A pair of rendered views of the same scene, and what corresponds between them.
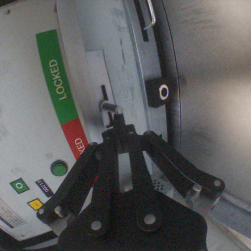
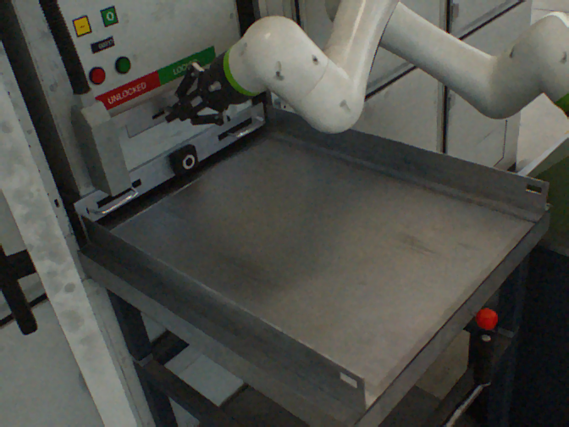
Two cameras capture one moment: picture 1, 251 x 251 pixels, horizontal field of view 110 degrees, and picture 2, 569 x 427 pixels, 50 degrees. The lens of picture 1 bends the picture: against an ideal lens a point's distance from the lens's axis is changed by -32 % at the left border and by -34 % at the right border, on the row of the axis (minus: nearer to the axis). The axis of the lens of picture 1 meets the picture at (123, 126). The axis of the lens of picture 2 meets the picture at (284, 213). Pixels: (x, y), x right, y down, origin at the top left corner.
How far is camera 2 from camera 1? 1.21 m
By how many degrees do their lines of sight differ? 61
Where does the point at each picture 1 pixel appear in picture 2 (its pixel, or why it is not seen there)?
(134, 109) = (162, 139)
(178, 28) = (244, 158)
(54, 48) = (204, 62)
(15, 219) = not seen: outside the picture
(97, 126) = (168, 99)
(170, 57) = (214, 165)
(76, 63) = not seen: hidden behind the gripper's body
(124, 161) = not seen: hidden behind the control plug
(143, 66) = (199, 139)
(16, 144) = (146, 28)
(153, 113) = (162, 163)
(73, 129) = (152, 81)
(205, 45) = (246, 173)
